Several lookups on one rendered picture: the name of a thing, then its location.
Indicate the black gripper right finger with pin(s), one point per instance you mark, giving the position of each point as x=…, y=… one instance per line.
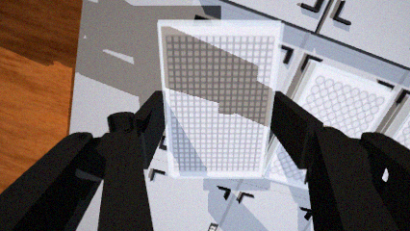
x=345, y=193

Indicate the grey deck plate with rectangular bays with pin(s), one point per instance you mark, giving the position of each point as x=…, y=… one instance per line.
x=118, y=65

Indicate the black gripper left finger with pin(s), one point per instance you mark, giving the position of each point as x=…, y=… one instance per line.
x=55, y=192

